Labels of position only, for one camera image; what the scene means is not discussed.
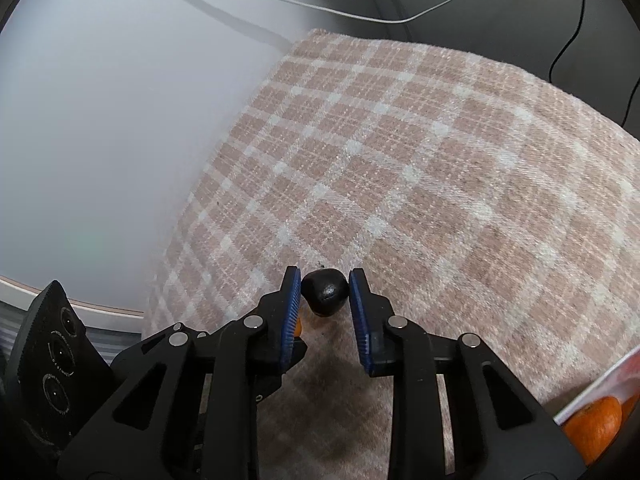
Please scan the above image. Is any floral white plate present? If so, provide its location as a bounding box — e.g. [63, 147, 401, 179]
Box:
[554, 344, 640, 425]

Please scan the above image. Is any medium mandarin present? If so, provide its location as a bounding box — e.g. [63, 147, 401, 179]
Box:
[562, 396, 623, 466]

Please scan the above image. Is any large orange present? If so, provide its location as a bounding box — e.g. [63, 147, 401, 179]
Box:
[622, 393, 640, 424]

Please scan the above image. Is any dark plum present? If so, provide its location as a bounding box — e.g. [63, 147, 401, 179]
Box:
[300, 268, 349, 318]

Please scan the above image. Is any black camera box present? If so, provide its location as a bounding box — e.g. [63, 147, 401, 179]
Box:
[6, 281, 118, 453]

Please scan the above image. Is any pink plaid tablecloth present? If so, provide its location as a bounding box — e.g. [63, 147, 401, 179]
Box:
[142, 27, 640, 480]

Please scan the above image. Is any black cable with switch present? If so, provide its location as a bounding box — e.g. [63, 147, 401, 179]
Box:
[546, 0, 587, 86]

